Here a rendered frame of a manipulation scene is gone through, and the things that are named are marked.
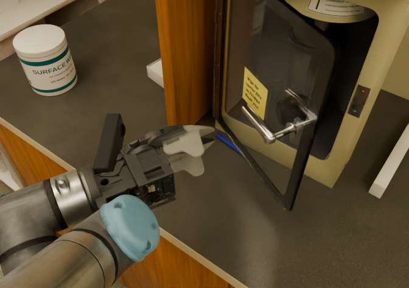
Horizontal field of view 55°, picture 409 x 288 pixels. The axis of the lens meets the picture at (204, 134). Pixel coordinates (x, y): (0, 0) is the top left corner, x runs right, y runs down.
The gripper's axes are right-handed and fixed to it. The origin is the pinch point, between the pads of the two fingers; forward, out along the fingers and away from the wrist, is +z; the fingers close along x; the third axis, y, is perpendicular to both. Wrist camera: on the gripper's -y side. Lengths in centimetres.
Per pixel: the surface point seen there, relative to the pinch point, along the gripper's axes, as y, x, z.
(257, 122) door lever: 2.3, 0.8, 8.8
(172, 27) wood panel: -22.5, 5.9, 4.8
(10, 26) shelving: -98, -28, -25
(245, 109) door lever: -1.3, 0.8, 8.6
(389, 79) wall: -14, -24, 66
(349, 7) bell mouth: -2.8, 14.1, 28.3
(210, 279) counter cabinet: 6.7, -43.4, -1.7
